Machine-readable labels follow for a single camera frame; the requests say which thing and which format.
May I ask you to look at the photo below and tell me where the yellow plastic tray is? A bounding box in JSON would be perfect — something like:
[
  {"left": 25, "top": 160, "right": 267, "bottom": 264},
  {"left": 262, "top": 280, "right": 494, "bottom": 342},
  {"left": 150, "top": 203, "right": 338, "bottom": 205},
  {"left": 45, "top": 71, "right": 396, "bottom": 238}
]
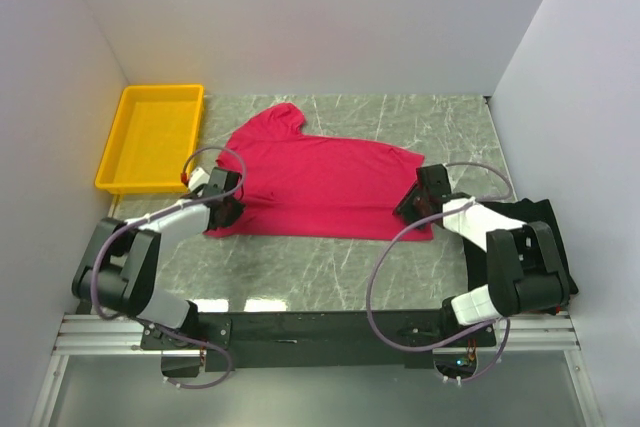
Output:
[{"left": 94, "top": 84, "right": 205, "bottom": 195}]

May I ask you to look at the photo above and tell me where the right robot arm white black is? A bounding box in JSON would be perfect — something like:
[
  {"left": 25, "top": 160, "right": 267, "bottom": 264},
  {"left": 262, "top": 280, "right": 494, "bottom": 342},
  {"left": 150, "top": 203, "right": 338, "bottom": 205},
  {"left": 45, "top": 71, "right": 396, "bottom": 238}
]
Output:
[{"left": 393, "top": 164, "right": 579, "bottom": 346}]

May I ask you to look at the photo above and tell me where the red t shirt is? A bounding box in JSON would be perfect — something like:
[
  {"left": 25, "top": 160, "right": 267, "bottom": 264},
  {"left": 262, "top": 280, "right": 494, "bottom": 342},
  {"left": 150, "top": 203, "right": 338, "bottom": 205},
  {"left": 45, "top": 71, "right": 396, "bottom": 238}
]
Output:
[{"left": 208, "top": 103, "right": 425, "bottom": 241}]

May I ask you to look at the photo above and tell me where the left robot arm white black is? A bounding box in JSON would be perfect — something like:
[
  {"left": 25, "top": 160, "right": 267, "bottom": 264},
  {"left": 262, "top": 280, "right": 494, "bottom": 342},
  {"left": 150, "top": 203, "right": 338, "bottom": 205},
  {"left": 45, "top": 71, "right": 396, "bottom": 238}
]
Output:
[{"left": 71, "top": 167, "right": 245, "bottom": 349}]

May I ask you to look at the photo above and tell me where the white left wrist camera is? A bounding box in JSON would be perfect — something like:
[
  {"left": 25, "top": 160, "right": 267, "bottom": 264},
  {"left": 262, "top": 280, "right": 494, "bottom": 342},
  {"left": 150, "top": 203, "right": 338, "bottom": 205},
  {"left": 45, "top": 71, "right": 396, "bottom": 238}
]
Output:
[{"left": 180, "top": 167, "right": 210, "bottom": 192}]

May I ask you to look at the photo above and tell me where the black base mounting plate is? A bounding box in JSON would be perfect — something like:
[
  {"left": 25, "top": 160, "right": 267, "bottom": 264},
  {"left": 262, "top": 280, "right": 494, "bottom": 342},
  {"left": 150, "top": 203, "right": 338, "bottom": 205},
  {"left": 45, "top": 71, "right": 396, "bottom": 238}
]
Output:
[{"left": 140, "top": 310, "right": 497, "bottom": 369}]

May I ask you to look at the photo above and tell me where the folded black t shirt stack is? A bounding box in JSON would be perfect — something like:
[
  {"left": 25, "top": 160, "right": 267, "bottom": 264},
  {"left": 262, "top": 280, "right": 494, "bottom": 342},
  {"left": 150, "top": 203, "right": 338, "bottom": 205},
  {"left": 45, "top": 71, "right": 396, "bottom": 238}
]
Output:
[{"left": 463, "top": 199, "right": 579, "bottom": 317}]

